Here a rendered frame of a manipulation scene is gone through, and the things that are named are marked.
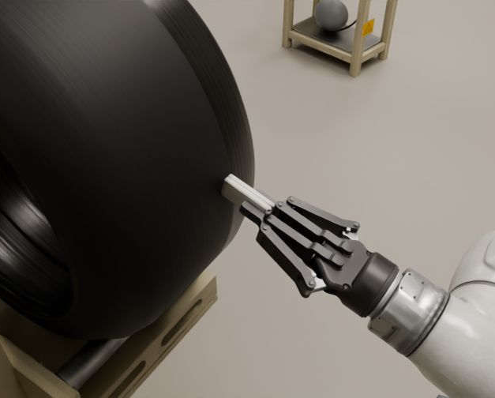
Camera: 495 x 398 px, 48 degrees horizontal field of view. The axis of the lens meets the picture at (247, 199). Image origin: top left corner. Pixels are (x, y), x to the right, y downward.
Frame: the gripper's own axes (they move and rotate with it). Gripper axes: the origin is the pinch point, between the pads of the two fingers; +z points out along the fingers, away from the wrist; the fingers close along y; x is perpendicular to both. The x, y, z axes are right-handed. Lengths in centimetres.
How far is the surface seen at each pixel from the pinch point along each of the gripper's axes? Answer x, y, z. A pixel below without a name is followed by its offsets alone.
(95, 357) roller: 33.9, 16.4, 9.1
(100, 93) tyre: -13.4, 10.8, 15.0
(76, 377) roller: 34.0, 20.4, 9.0
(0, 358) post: 29.4, 26.6, 17.7
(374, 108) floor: 133, -217, 26
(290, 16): 133, -254, 107
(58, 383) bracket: 30.5, 23.6, 9.2
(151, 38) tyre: -14.6, 0.9, 17.0
